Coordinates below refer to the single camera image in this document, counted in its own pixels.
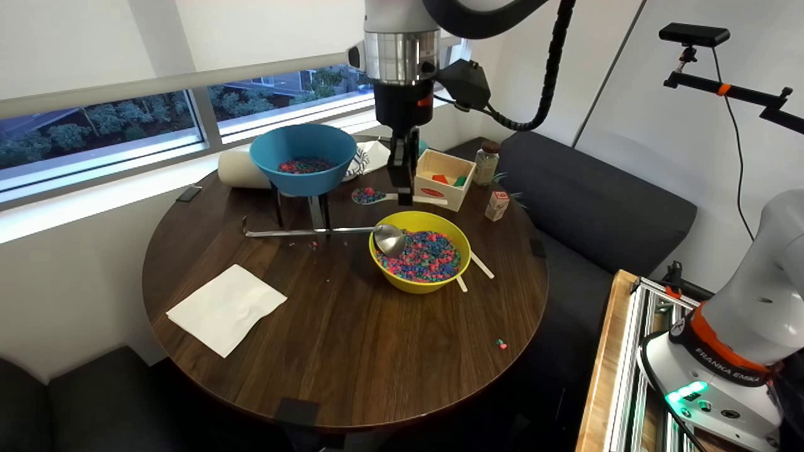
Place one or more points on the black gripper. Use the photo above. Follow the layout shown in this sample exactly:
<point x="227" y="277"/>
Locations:
<point x="404" y="103"/>

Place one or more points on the white plastic spoon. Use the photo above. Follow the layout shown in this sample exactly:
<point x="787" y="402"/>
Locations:
<point x="483" y="267"/>
<point x="460" y="286"/>
<point x="373" y="198"/>

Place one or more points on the yellow bowl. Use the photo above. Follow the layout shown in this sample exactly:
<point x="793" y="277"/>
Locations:
<point x="418" y="220"/>

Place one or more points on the colourful beads in yellow bowl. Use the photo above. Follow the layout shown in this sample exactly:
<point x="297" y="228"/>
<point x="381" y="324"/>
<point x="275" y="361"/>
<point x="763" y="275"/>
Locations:
<point x="423" y="254"/>

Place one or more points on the black bowl stand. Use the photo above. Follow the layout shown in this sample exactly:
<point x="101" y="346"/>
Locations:
<point x="317" y="211"/>

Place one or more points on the blue bowl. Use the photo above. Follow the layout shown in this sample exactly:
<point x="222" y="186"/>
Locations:
<point x="306" y="186"/>

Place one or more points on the colourful beads in blue bowl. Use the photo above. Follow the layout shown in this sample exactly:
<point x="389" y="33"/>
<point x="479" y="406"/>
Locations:
<point x="306" y="165"/>

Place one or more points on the orange toy piece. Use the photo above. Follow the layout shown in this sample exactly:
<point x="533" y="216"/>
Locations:
<point x="438" y="179"/>

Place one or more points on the white folded paper sheet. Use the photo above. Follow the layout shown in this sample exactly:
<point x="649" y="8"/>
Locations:
<point x="378" y="155"/>

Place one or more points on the light wooden box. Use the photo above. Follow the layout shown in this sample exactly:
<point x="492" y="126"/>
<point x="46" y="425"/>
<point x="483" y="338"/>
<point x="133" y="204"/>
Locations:
<point x="443" y="194"/>

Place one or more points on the patterned cloth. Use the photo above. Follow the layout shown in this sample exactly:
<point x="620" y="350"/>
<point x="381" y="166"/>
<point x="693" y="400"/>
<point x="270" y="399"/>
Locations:
<point x="357" y="165"/>

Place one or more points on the green toy piece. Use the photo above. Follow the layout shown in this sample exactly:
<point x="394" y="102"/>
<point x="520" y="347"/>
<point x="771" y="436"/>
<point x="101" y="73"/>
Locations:
<point x="460" y="179"/>

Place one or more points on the glass spice jar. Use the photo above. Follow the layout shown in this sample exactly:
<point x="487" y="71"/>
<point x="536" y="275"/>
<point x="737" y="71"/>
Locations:
<point x="487" y="165"/>

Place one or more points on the small pale wooden block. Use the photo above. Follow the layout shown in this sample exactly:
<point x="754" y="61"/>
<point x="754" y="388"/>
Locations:
<point x="496" y="204"/>

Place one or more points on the metal ladle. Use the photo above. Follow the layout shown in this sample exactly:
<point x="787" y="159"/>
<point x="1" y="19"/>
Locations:
<point x="292" y="235"/>

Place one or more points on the round dark wooden table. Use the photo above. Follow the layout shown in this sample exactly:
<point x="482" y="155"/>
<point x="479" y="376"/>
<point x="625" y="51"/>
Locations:
<point x="352" y="353"/>

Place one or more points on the small loose bead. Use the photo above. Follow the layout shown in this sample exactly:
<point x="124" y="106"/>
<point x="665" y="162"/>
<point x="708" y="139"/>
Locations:
<point x="501" y="346"/>

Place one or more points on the black couch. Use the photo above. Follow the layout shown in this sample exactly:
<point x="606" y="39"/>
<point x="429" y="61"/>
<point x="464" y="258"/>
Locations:
<point x="605" y="209"/>

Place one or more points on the white square napkin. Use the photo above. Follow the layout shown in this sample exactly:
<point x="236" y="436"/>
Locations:
<point x="227" y="308"/>

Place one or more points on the light wooden board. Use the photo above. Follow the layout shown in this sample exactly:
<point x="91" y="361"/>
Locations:
<point x="600" y="367"/>

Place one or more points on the white window blind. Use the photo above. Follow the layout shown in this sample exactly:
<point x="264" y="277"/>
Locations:
<point x="166" y="33"/>

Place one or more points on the black clamp knob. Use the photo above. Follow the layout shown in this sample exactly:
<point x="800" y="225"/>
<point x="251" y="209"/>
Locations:
<point x="673" y="275"/>

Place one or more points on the black ottoman seat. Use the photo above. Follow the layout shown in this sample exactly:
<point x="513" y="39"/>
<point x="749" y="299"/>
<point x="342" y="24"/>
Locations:
<point x="85" y="402"/>

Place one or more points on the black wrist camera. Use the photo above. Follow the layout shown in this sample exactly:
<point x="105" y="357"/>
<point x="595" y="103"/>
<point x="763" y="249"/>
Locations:
<point x="465" y="83"/>

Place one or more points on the white window frame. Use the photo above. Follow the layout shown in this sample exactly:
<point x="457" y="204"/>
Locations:
<point x="205" y="116"/>

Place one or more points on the aluminium frame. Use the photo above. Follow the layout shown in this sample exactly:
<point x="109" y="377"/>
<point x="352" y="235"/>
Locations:
<point x="643" y="361"/>

